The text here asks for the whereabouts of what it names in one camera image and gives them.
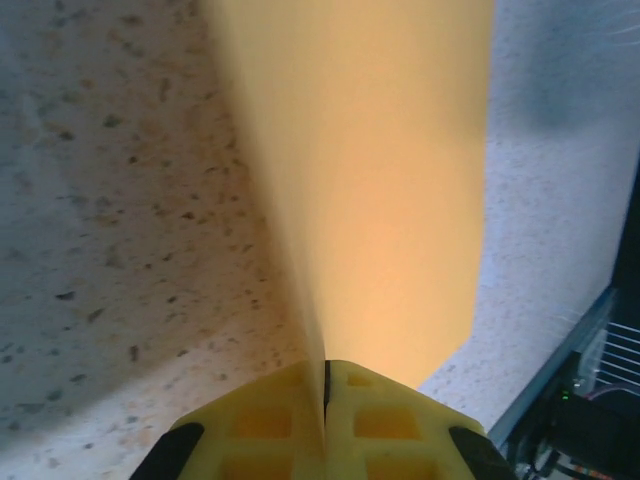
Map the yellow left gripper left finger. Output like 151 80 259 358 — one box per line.
130 359 327 480

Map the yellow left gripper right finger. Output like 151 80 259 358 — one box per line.
323 358 522 480

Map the orange paper sheet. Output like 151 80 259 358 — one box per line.
203 0 497 459

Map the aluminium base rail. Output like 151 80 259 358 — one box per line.
487 284 619 451

